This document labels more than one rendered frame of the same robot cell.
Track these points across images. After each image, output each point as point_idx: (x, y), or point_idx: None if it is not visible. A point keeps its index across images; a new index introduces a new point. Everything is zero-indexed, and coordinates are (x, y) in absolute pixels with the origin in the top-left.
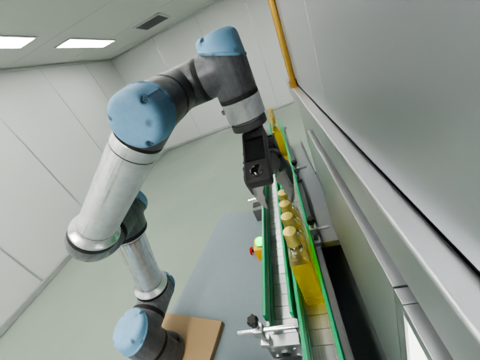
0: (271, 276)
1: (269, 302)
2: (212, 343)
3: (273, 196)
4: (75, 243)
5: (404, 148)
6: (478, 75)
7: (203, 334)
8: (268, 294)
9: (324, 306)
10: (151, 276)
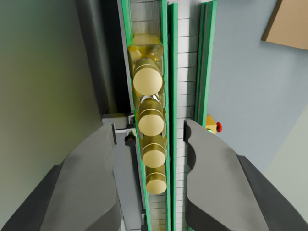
0: (198, 76)
1: (204, 35)
2: (280, 13)
3: (181, 197)
4: None
5: None
6: None
7: (292, 25)
8: (203, 46)
9: (135, 31)
10: None
